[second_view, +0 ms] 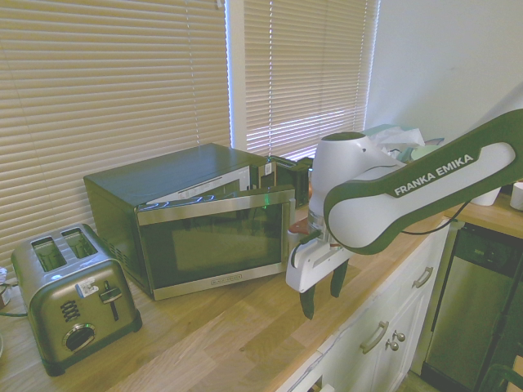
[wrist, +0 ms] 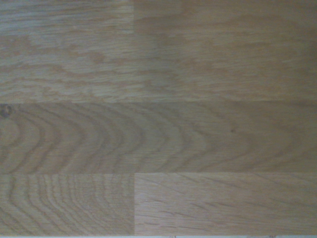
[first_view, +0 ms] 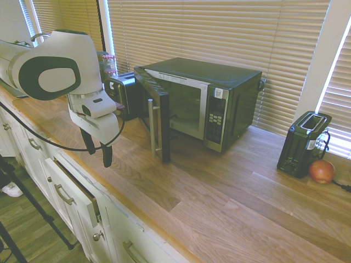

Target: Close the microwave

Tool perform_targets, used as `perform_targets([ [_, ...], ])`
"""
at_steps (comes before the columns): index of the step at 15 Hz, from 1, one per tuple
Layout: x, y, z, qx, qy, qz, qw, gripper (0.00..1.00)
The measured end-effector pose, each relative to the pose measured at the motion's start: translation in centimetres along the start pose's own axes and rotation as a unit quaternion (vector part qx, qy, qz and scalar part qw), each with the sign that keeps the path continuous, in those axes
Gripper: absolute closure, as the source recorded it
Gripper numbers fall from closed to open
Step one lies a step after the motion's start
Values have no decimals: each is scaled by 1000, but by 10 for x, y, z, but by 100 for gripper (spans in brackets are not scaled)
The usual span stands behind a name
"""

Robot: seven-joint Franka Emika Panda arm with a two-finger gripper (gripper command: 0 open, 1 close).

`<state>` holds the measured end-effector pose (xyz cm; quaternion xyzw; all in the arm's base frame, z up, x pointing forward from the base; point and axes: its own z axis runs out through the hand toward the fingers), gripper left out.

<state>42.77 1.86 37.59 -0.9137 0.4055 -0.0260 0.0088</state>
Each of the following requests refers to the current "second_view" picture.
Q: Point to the white crumpled paper bag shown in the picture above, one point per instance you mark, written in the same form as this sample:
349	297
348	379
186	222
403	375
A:
398	141

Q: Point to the white cup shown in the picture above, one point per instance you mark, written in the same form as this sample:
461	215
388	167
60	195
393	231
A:
486	196

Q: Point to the white round container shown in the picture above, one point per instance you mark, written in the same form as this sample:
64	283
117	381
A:
517	195

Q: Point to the white cabinet door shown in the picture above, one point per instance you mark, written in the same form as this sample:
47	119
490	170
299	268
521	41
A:
392	351

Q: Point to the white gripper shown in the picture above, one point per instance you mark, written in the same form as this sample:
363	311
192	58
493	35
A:
307	265

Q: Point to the stainless microwave door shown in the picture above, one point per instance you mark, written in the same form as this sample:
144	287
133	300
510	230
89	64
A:
212	245

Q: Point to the brown wooden item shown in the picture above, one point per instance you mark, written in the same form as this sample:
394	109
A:
300	226

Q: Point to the black coffee maker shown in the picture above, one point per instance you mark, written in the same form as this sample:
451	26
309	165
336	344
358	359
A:
292	175

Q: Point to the narrow beige window blind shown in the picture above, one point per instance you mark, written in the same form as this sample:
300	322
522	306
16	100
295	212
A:
306	73

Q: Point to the stainless two-slot toaster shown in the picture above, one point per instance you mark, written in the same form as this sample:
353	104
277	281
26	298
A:
77	302

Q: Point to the black stainless microwave body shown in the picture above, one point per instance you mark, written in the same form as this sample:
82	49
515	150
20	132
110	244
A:
155	179

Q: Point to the white Franka Emika robot arm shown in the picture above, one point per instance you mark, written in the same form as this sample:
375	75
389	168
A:
367	204

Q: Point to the wide beige window blind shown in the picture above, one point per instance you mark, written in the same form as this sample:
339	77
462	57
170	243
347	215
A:
106	81

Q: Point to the stainless dishwasher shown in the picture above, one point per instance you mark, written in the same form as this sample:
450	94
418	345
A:
474	302

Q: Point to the silver cabinet knob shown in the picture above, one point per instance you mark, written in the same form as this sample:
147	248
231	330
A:
401	336
393	346

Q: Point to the white cabinet drawer front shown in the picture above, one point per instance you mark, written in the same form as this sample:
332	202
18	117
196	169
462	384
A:
423	273

